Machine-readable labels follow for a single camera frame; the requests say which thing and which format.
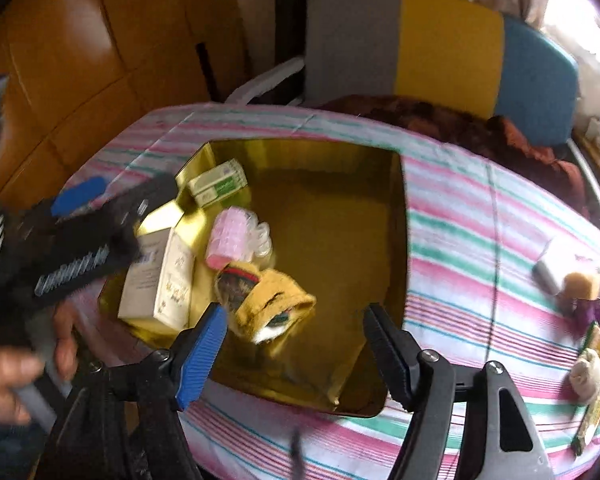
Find metal chair frame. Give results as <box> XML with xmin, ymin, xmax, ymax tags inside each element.
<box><xmin>567</xmin><ymin>137</ymin><xmax>600</xmax><ymax>241</ymax></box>

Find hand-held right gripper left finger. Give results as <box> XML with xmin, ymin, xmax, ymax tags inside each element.
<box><xmin>35</xmin><ymin>302</ymin><xmax>228</xmax><ymax>480</ymax></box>

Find person's left hand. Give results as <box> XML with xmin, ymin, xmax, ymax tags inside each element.
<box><xmin>0</xmin><ymin>302</ymin><xmax>81</xmax><ymax>426</ymax></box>

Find wooden cabinet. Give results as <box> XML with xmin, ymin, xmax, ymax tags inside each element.
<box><xmin>0</xmin><ymin>0</ymin><xmax>261</xmax><ymax>211</ymax></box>

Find grey yellow blue chair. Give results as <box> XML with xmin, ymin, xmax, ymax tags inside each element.
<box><xmin>302</xmin><ymin>0</ymin><xmax>581</xmax><ymax>148</ymax></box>

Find striped tablecloth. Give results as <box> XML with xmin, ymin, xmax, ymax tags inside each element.
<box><xmin>62</xmin><ymin>102</ymin><xmax>600</xmax><ymax>480</ymax></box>

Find yellow knitted sock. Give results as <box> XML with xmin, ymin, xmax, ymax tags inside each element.
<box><xmin>215</xmin><ymin>260</ymin><xmax>317</xmax><ymax>345</ymax></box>

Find maroon garment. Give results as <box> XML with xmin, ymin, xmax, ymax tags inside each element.
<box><xmin>320</xmin><ymin>95</ymin><xmax>588</xmax><ymax>216</ymax></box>

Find white sponge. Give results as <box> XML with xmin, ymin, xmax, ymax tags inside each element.
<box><xmin>532</xmin><ymin>240</ymin><xmax>576</xmax><ymax>296</ymax></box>

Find white chair armrest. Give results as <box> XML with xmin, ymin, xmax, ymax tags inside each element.
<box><xmin>225</xmin><ymin>55</ymin><xmax>306</xmax><ymax>106</ymax></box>

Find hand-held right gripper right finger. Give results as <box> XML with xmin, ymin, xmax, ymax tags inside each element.
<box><xmin>362</xmin><ymin>302</ymin><xmax>556</xmax><ymax>480</ymax></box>

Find green yellow packet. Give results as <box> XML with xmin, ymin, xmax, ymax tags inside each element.
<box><xmin>571</xmin><ymin>322</ymin><xmax>600</xmax><ymax>457</ymax></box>

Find black post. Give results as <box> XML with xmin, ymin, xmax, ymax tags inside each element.
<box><xmin>275</xmin><ymin>0</ymin><xmax>316</xmax><ymax>106</ymax></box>

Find small clear bottles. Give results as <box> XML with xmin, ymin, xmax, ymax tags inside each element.
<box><xmin>250</xmin><ymin>222</ymin><xmax>276</xmax><ymax>266</ymax></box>

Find yellow sponge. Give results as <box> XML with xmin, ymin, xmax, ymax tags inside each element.
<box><xmin>562</xmin><ymin>271</ymin><xmax>600</xmax><ymax>303</ymax></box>

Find purple snack packet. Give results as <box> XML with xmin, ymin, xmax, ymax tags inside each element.
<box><xmin>572</xmin><ymin>297</ymin><xmax>600</xmax><ymax>323</ymax></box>

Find white sock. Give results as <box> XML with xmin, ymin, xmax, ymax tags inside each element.
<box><xmin>569</xmin><ymin>349</ymin><xmax>600</xmax><ymax>403</ymax></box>

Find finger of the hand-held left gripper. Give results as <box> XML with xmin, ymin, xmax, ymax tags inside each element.
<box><xmin>50</xmin><ymin>175</ymin><xmax>108</xmax><ymax>218</ymax></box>
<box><xmin>100</xmin><ymin>174</ymin><xmax>181</xmax><ymax>233</ymax></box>

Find green white small box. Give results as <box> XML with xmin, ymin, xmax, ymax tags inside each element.
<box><xmin>187</xmin><ymin>158</ymin><xmax>248</xmax><ymax>209</ymax></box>

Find pink hair roller pack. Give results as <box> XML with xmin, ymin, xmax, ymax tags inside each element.
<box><xmin>205</xmin><ymin>207</ymin><xmax>258</xmax><ymax>271</ymax></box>

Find gold tin box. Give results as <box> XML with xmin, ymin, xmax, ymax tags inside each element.
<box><xmin>97</xmin><ymin>137</ymin><xmax>411</xmax><ymax>418</ymax></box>

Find white carton box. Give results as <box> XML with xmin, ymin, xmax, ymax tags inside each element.
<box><xmin>117</xmin><ymin>227</ymin><xmax>196</xmax><ymax>328</ymax></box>

